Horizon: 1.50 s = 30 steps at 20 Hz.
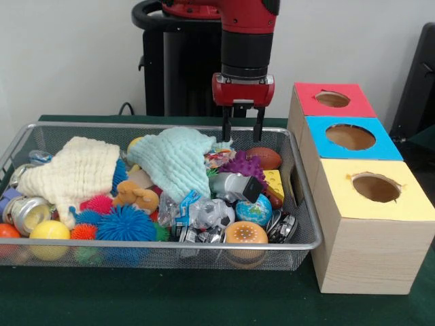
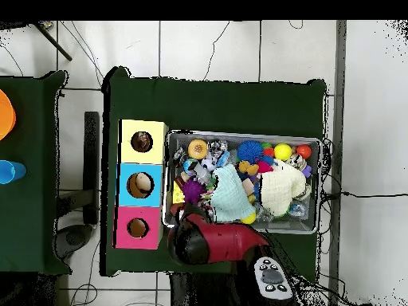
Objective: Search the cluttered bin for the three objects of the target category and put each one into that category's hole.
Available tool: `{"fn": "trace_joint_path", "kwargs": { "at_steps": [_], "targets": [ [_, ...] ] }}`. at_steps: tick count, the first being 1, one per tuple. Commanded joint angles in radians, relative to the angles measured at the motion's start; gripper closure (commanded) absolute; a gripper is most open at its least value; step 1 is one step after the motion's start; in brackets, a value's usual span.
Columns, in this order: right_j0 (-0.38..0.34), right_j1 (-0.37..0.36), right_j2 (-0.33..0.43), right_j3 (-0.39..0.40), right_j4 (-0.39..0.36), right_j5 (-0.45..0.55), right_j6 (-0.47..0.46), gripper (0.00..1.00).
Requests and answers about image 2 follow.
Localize light blue muslin cloth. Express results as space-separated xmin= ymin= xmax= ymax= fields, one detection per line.
xmin=210 ymin=163 xmax=257 ymax=223

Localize multicoloured knotted cloth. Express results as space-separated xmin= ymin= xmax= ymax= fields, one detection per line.
xmin=131 ymin=131 xmax=153 ymax=152

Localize shallow metal mesh bin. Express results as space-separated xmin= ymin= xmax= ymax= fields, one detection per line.
xmin=162 ymin=128 xmax=323 ymax=235

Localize wooden box with three holes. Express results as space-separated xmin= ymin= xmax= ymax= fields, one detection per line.
xmin=112 ymin=119 xmax=169 ymax=250

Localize blue globe ball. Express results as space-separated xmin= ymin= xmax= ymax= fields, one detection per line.
xmin=182 ymin=158 xmax=199 ymax=173

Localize toy burger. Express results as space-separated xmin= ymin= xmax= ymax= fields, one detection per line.
xmin=186 ymin=139 xmax=209 ymax=160

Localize purple spiky ball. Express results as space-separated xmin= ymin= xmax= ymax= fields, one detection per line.
xmin=181 ymin=178 xmax=206 ymax=205

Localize yellow cheese toy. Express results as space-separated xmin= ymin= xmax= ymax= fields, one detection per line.
xmin=172 ymin=181 xmax=186 ymax=205

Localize large blue spiky ball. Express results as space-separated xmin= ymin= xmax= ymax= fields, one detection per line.
xmin=236 ymin=139 xmax=265 ymax=164

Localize dark green table cloth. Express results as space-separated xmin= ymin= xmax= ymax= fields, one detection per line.
xmin=100 ymin=65 xmax=328 ymax=283
xmin=0 ymin=70 xmax=72 ymax=276

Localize cream muslin cloth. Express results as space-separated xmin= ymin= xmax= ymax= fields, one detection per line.
xmin=256 ymin=159 xmax=308 ymax=218

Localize yellow smooth ball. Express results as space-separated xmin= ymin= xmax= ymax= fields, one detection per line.
xmin=273 ymin=143 xmax=293 ymax=162

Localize orange smooth ball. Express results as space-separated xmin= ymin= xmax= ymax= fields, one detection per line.
xmin=295 ymin=143 xmax=312 ymax=160

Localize black flat panel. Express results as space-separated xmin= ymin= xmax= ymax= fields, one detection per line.
xmin=83 ymin=111 xmax=100 ymax=226

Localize grey round base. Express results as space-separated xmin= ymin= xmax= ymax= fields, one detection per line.
xmin=55 ymin=224 xmax=94 ymax=260

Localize blue plastic cup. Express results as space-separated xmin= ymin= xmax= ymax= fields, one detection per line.
xmin=0 ymin=159 xmax=27 ymax=185

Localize black rod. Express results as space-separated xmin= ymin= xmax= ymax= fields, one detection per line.
xmin=33 ymin=21 xmax=73 ymax=61

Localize orange plastic object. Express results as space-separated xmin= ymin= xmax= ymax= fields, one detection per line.
xmin=0 ymin=88 xmax=17 ymax=141

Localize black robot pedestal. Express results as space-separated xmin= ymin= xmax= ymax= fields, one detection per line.
xmin=168 ymin=272 xmax=246 ymax=306

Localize black floor cable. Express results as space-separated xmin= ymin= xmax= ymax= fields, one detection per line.
xmin=340 ymin=190 xmax=408 ymax=198

